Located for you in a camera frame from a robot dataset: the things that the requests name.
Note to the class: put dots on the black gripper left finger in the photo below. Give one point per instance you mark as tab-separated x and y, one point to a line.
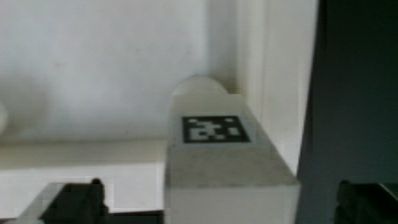
79	207

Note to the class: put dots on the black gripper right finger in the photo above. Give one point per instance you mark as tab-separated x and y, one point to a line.
367	203

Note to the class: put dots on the white square tabletop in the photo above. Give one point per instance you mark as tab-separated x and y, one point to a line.
97	55

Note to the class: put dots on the white table leg with tag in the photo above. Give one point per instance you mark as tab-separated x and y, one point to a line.
230	183

